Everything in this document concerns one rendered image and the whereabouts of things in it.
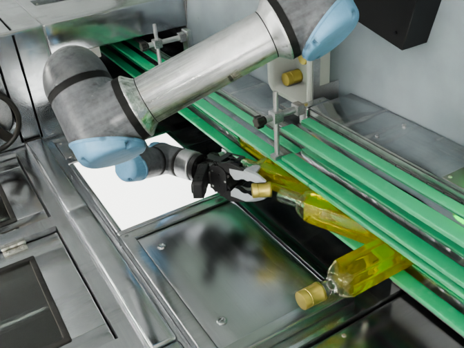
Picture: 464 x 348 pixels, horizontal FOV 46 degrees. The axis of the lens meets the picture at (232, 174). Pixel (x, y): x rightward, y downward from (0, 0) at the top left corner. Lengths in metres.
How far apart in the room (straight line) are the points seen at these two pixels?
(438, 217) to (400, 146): 0.20
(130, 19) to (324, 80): 0.82
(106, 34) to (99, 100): 0.99
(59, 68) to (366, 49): 0.65
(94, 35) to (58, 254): 0.78
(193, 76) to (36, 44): 1.00
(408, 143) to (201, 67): 0.44
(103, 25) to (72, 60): 0.93
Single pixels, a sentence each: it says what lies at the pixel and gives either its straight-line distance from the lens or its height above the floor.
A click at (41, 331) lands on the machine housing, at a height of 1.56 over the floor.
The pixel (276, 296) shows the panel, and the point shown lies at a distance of 1.17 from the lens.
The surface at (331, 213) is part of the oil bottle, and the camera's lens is 1.13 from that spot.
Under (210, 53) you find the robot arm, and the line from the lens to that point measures 0.92.
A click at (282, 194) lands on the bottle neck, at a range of 1.20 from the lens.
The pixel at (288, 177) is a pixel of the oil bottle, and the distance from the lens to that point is 1.24.
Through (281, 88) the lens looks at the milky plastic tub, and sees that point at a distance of 1.42.
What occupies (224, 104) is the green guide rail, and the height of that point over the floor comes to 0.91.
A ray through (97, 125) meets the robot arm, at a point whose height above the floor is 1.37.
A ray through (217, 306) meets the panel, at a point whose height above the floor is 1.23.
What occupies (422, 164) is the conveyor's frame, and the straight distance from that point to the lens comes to 1.06.
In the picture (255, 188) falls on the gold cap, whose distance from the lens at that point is 1.23.
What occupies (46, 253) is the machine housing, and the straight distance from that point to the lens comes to 1.46.
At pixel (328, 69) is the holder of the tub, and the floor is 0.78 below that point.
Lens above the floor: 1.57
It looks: 24 degrees down
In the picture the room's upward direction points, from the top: 111 degrees counter-clockwise
